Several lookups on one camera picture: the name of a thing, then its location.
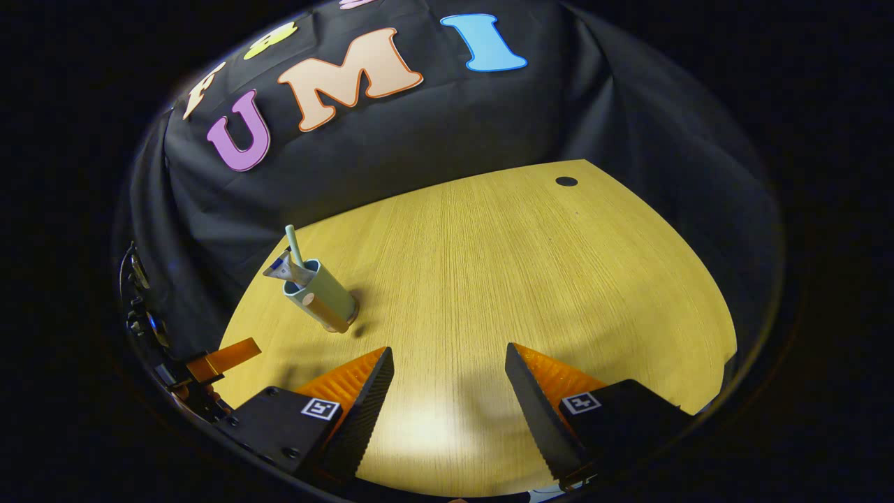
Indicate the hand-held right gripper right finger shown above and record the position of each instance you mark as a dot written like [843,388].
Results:
[541,419]

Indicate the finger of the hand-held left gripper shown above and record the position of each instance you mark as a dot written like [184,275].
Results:
[223,358]

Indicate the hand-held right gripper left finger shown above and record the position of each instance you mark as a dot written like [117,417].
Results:
[363,419]

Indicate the white toothpaste tube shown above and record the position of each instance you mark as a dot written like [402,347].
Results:
[283,269]

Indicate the yellow wooden desktop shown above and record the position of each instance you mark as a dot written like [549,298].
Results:
[524,279]

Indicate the black backdrop cloth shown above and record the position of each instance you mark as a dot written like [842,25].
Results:
[433,133]

